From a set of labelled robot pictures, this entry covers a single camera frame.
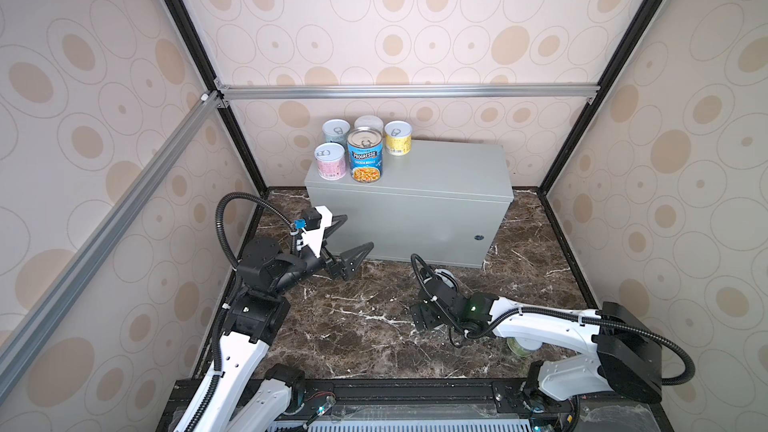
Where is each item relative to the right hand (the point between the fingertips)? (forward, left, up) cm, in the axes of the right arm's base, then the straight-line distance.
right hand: (425, 306), depth 84 cm
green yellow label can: (-11, -23, -2) cm, 26 cm away
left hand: (+1, +14, +33) cm, 36 cm away
